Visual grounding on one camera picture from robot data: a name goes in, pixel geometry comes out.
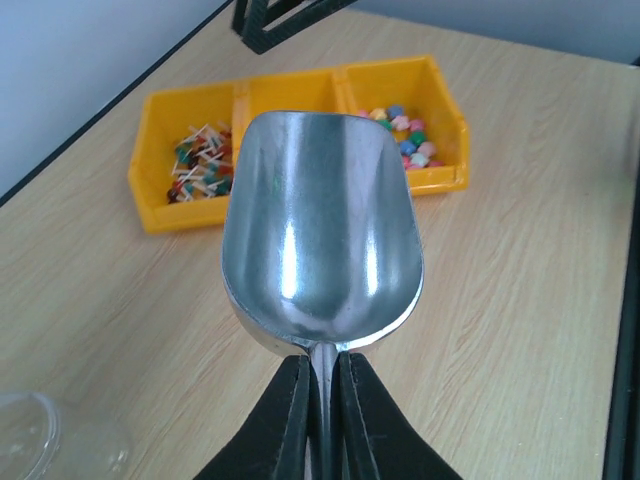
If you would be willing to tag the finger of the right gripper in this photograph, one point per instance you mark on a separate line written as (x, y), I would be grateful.
(263, 25)

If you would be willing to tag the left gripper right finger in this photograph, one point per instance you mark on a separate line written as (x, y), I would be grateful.
(380, 442)

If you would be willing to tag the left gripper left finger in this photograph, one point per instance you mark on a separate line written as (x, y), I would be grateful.
(271, 443)

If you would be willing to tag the yellow popsicle candy bin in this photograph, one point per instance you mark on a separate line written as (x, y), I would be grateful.
(317, 90)

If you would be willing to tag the yellow lollipop bin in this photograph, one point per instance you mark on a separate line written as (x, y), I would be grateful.
(184, 157)

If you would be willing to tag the yellow star candy bin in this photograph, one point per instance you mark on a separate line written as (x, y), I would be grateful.
(410, 99)

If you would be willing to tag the metal scoop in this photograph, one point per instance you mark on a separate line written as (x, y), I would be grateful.
(321, 252)

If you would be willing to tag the clear plastic cup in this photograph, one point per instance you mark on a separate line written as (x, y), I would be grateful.
(46, 438)

